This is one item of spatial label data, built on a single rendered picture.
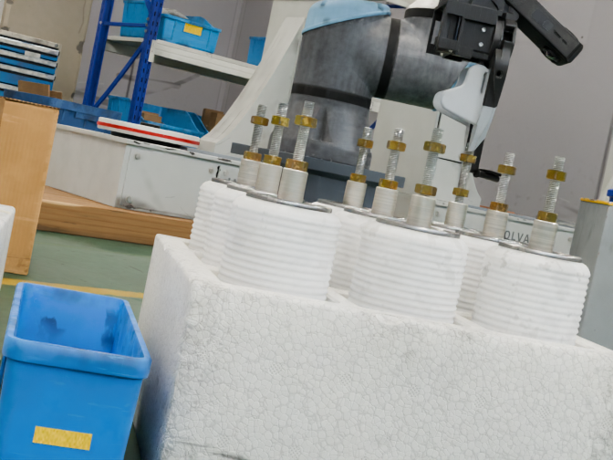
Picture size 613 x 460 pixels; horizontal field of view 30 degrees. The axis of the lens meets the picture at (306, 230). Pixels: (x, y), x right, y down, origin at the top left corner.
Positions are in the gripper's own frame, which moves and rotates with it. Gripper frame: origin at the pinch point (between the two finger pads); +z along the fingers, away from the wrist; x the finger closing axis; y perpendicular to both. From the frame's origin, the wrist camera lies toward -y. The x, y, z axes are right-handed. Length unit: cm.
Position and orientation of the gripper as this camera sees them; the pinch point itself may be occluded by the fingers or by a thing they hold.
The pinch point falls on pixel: (477, 141)
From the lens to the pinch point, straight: 127.8
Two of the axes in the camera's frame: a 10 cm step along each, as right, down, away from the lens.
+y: -9.8, -2.0, -0.9
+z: -2.0, 9.8, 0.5
